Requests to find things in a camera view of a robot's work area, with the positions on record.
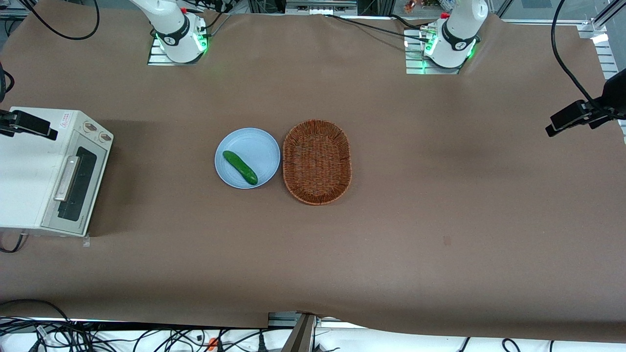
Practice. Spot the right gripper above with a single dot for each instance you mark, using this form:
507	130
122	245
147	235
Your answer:
6	120

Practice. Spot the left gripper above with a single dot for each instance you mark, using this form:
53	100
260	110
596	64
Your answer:
614	93

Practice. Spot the oven door with glass window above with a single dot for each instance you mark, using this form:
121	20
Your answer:
80	195

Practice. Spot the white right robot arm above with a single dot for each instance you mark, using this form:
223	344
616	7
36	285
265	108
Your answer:
171	29

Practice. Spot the white toaster oven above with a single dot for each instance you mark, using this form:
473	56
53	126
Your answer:
24	171

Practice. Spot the oven control knob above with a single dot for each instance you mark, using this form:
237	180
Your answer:
90	127
105	137

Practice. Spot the white red warning sticker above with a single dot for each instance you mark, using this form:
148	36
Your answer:
65	120

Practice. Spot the brown paper table cover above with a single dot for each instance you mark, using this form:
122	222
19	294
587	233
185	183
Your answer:
440	195

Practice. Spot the green cucumber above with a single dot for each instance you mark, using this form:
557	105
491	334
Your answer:
239	167

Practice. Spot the light blue round plate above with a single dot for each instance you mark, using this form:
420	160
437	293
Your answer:
254	146

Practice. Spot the brown oval wicker basket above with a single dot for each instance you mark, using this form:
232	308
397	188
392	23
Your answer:
317	161

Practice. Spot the slotted aluminium side rail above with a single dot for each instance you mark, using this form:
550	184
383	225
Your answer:
609	58

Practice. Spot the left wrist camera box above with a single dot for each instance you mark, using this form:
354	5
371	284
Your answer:
567	117

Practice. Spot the aluminium arm base plate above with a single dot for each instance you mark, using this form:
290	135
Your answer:
413	66
152	59

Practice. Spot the aluminium frame post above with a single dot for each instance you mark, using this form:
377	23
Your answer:
303	337

